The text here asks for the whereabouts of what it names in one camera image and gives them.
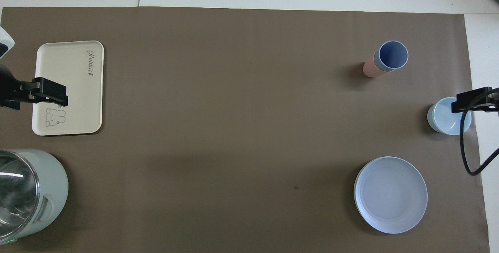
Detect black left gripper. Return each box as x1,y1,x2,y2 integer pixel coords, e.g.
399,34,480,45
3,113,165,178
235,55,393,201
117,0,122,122
0,64,69,110

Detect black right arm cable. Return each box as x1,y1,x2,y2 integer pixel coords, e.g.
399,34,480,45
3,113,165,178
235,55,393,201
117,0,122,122
460,103,499,176

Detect pink plastic cup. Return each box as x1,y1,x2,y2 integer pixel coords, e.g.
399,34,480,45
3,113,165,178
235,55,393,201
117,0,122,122
363,59,394,78

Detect light blue plate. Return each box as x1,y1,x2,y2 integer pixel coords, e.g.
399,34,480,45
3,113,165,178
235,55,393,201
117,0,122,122
354,156,428,234

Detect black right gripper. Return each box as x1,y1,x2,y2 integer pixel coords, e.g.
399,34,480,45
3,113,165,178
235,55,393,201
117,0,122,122
451,87,499,113

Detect blue plastic cup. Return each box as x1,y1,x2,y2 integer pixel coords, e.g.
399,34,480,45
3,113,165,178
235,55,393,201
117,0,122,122
373,41,409,73

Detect pale green electric pot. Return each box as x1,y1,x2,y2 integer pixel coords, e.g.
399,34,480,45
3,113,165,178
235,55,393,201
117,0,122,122
0,149,69,245

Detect brown table mat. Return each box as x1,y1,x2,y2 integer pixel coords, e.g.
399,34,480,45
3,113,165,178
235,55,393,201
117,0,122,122
0,7,491,253

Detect light blue bowl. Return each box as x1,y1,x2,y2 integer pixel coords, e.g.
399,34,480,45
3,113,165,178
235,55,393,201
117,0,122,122
427,97,472,136

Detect cream rabbit print tray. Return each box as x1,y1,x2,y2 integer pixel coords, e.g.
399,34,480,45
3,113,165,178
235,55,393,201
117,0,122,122
32,41,105,136

